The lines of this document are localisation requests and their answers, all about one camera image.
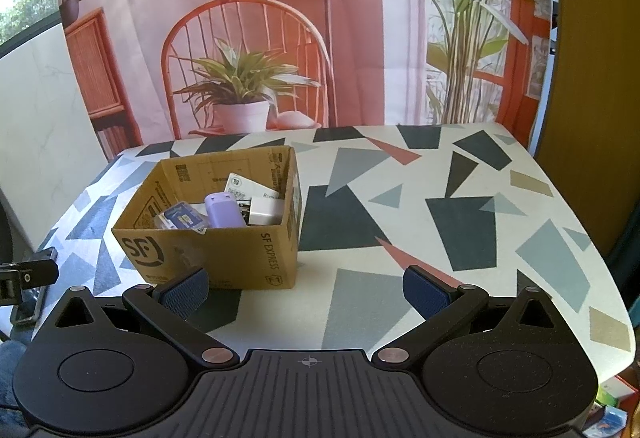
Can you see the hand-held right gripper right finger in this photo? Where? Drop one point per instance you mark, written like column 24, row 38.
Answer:
column 425, row 295

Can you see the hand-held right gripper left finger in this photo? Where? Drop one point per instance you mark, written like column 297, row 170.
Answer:
column 185, row 294

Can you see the brown cardboard box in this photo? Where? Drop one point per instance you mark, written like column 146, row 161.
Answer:
column 220, row 258

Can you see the clear box with blue label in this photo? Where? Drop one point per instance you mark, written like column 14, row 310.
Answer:
column 182, row 217

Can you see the purple plastic case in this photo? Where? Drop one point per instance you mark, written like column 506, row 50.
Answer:
column 222, row 213

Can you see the white charger block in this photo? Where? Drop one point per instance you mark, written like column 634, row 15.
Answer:
column 265, row 213

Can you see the dark smartphone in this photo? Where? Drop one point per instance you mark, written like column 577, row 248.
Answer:
column 27, row 313

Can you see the geometric patterned tablecloth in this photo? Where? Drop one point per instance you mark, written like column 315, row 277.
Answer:
column 390, row 238

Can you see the white printed card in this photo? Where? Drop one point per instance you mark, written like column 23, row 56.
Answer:
column 245, row 187

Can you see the red box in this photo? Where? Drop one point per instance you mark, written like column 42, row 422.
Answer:
column 620, row 385

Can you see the blue green packet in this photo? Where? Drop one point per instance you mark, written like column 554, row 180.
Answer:
column 607, row 423

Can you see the printed wall backdrop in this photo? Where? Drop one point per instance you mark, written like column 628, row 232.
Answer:
column 350, row 58

